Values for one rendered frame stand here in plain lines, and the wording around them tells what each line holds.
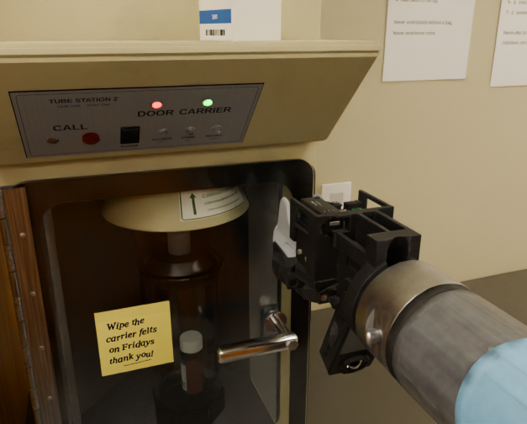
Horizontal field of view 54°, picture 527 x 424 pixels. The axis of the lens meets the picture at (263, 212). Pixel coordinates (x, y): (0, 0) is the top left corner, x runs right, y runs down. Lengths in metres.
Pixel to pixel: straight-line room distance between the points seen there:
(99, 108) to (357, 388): 0.68
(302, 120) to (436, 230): 0.84
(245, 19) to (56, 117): 0.17
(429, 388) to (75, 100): 0.31
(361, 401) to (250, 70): 0.64
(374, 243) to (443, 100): 0.87
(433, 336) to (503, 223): 1.13
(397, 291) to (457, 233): 1.01
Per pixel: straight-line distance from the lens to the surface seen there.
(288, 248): 0.49
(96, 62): 0.39
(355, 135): 1.10
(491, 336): 0.30
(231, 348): 0.55
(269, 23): 0.45
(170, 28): 0.51
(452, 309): 0.32
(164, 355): 0.59
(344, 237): 0.40
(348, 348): 0.46
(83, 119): 0.44
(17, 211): 0.51
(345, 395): 0.93
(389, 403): 0.93
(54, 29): 0.50
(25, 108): 0.42
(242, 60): 0.41
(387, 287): 0.35
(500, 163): 1.36
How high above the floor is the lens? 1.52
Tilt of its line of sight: 19 degrees down
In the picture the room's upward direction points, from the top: straight up
